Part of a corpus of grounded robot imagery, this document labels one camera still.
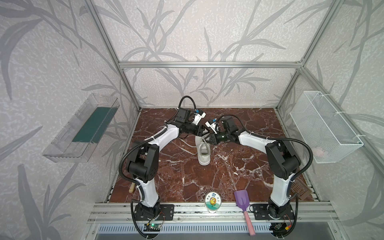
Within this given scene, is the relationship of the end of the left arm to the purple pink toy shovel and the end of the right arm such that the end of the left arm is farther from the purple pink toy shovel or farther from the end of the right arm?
the purple pink toy shovel

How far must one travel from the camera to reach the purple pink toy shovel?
765 millimetres

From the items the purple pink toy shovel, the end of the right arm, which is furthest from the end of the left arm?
the purple pink toy shovel

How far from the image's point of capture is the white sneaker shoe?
857 millimetres

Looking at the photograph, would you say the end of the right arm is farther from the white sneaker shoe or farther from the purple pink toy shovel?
the purple pink toy shovel

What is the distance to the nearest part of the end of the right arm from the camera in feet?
2.40

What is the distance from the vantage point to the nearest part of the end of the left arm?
0.73 m

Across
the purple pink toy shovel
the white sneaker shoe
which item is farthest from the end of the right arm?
the purple pink toy shovel

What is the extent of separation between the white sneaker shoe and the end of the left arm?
10 cm
